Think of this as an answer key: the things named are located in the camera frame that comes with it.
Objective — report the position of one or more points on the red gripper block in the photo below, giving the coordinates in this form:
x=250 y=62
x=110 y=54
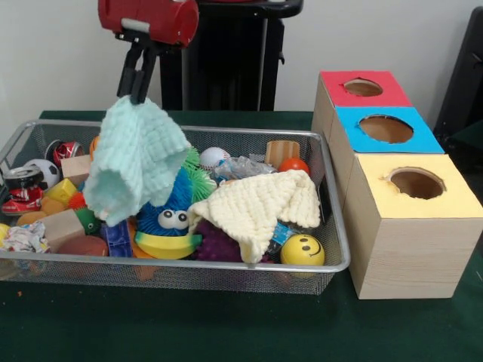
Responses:
x=158 y=17

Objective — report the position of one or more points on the mint green muslin cloth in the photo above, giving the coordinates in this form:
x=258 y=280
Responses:
x=136 y=158

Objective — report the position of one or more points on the white colourful print cloth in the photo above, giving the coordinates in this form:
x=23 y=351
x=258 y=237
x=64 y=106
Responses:
x=26 y=237

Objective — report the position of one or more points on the silver mesh bin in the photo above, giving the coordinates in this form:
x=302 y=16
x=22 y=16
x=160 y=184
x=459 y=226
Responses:
x=264 y=277

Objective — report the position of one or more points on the wooden box with three holes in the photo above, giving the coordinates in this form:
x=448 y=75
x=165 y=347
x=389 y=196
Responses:
x=407 y=256

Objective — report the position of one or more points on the orange basketball toy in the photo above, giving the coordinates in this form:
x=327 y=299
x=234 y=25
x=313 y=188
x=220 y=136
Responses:
x=93 y=145

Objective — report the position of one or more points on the white baseball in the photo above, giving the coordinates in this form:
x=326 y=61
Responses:
x=213 y=156

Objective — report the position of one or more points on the green spiky rubber toy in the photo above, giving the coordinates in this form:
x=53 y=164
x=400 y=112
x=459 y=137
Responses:
x=202 y=181

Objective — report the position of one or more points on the black and white soccer ball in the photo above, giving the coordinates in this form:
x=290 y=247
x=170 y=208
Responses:
x=47 y=171

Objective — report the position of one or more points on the blue spiky rubber ball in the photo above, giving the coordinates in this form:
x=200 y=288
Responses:
x=151 y=220

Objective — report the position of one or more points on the yellow banana toy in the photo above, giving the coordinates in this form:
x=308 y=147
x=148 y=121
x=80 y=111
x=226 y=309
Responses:
x=166 y=245

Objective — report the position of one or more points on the cream muslin cloth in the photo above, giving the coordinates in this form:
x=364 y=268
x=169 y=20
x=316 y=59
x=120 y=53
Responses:
x=256 y=203

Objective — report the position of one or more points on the red orange ball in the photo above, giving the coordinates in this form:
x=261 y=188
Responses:
x=294 y=166

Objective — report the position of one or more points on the yellow smiley face ball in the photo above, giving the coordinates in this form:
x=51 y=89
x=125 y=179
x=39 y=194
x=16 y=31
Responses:
x=302 y=250

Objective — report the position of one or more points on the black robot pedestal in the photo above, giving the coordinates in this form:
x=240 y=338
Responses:
x=234 y=64

